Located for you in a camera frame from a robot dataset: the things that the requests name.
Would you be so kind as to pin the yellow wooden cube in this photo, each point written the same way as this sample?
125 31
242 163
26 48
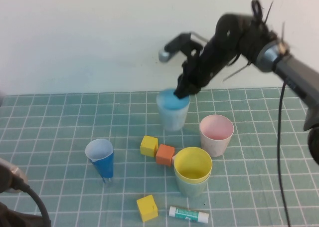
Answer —
148 147
147 209

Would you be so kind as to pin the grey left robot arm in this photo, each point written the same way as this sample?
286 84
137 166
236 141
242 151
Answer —
10 217

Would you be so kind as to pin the light blue plastic cup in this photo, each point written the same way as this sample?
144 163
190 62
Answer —
172 117

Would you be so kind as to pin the pink plastic cup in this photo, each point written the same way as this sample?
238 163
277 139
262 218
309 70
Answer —
215 147

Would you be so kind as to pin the green plastic cup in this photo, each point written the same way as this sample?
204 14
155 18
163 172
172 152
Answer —
192 189

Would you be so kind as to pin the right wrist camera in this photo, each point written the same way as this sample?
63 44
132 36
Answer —
165 55

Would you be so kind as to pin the orange wooden cube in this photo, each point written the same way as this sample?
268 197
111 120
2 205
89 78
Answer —
164 156

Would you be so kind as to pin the yellow plastic cup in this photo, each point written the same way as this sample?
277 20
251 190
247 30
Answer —
192 162

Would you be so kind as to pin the white green glue stick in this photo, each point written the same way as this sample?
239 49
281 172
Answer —
188 214

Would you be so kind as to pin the green grid cutting mat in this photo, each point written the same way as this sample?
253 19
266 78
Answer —
249 187

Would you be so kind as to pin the blue paper cone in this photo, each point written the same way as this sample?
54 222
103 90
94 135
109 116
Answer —
104 164

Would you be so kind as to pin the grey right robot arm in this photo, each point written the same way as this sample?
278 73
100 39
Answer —
299 69

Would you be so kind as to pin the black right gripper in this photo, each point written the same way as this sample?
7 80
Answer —
207 65

